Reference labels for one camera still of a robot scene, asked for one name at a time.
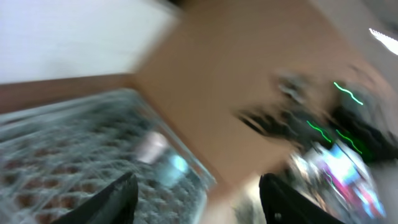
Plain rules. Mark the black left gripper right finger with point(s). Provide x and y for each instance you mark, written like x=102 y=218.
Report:
x=282 y=204

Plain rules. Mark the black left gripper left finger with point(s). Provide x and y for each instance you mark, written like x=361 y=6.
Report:
x=115 y=204

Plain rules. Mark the grey dishwasher rack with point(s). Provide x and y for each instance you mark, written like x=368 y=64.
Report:
x=56 y=157

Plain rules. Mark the light blue plastic cup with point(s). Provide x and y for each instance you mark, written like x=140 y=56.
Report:
x=171 y=170

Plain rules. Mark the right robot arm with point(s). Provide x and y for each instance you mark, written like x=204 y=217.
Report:
x=344 y=165

